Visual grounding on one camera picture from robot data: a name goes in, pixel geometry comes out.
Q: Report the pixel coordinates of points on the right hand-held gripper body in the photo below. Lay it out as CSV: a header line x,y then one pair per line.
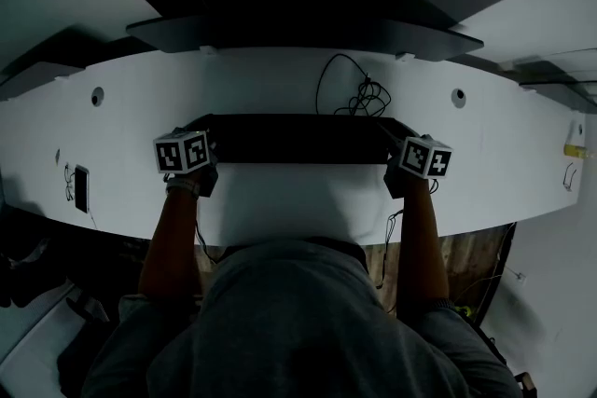
x,y
426,158

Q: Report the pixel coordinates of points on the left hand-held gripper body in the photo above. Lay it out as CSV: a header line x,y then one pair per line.
x,y
179,151

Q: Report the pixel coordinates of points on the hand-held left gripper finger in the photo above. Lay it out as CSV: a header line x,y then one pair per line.
x,y
203,123

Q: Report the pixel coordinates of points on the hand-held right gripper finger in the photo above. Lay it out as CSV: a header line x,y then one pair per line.
x,y
395,134

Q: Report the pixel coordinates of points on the black keyboard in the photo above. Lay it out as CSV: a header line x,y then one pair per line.
x,y
298,140

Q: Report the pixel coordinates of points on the person's left forearm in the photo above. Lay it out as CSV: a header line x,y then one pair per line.
x,y
170,242

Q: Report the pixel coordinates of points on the person's right forearm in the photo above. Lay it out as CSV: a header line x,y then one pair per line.
x,y
422,242

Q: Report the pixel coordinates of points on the dark smartphone with white edge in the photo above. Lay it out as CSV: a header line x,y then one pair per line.
x,y
81,188

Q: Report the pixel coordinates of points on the black-framed eyeglasses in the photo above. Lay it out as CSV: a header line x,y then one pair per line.
x,y
566,184
69,186

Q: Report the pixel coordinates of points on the dark grey desk partition panel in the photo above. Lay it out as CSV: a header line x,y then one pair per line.
x,y
559,84
37,77
298,35

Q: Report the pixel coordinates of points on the yellow liquid bottle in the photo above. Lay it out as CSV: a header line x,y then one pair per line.
x,y
576,150

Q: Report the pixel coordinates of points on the black bag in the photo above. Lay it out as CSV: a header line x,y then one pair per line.
x,y
56,256

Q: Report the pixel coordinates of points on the person's grey hoodie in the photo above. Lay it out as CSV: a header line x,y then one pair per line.
x,y
298,321

